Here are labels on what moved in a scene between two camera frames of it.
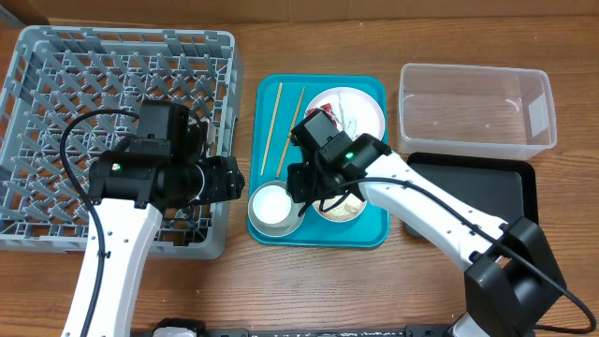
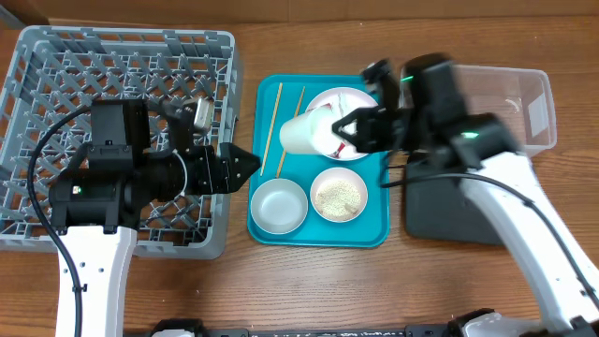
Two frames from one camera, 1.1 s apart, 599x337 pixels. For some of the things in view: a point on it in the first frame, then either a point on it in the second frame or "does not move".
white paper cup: [271, 204] to [311, 132]
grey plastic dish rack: [59, 73] does not move
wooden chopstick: [271, 127] does not move
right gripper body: [306, 186] to [402, 130]
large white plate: [355, 110] does not move
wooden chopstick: [291, 131] does not move
